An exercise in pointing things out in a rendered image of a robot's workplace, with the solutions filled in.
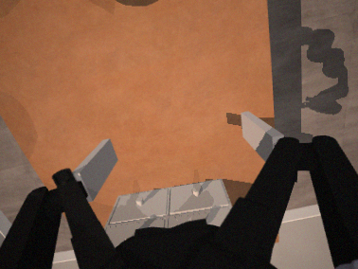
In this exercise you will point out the grey drawer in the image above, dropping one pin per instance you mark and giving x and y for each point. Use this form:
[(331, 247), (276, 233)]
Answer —
[(196, 197), (141, 206), (120, 233), (212, 217)]

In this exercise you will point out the white chest of drawers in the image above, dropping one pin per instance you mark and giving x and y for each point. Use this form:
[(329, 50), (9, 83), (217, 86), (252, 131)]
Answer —
[(167, 210)]

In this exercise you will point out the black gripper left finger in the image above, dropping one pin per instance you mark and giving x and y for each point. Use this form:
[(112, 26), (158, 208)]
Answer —
[(31, 240)]

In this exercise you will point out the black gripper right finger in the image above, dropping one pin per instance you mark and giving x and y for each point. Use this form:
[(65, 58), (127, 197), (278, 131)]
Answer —
[(253, 223)]

